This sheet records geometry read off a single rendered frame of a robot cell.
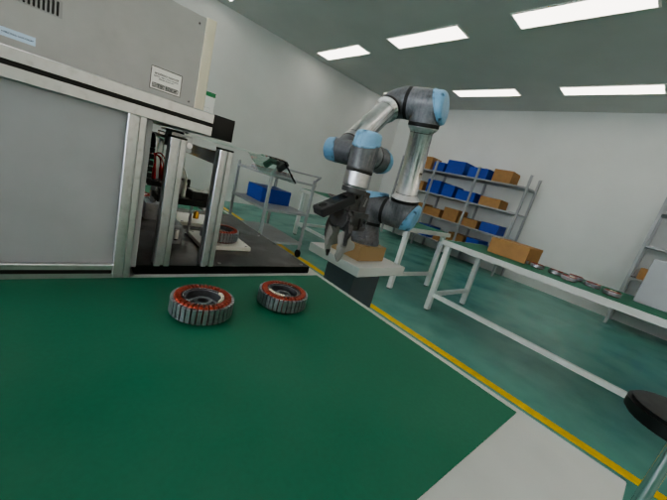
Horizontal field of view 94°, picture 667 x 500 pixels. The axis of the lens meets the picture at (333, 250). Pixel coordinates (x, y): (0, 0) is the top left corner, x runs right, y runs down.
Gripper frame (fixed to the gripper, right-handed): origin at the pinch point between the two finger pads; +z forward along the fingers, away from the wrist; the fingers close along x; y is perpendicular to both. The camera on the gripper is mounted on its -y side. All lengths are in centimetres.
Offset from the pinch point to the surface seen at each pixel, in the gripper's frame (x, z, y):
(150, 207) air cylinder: 48, 3, -38
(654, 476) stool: -85, 54, 111
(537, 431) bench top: -59, 9, 1
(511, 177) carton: 195, -106, 586
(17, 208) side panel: 7, -3, -65
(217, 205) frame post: 8.2, -8.1, -31.7
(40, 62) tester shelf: 6, -27, -63
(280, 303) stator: -14.6, 6.4, -23.9
